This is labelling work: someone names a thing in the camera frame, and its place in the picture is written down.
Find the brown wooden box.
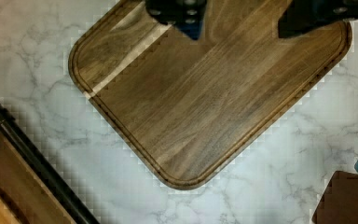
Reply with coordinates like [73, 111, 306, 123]
[311, 171, 358, 224]

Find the black drawer handle bar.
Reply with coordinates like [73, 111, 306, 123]
[0, 104, 100, 224]

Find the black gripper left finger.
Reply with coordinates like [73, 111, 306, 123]
[145, 0, 207, 40]

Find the wooden drawer cabinet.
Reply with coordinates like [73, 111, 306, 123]
[0, 132, 76, 224]

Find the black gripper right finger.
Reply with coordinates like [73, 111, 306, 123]
[278, 0, 358, 38]

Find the wooden cutting board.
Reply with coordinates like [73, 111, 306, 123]
[68, 0, 352, 189]

